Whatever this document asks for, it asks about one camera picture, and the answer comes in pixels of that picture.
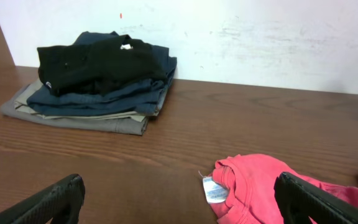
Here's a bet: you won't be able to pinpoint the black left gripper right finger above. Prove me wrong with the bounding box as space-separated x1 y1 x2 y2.
274 172 358 224

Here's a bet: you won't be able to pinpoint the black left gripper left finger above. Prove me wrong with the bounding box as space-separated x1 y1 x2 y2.
0 174 85 224

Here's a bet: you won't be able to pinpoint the red printed t-shirt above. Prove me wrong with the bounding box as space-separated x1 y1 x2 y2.
203 154 358 224

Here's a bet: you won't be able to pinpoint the grey folded trousers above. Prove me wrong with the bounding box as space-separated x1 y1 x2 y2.
0 86 149 136

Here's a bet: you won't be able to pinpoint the navy blue folded garment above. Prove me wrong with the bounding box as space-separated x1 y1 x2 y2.
27 32 177 116

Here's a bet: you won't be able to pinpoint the black folded garment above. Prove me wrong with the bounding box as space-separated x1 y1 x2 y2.
37 35 167 96

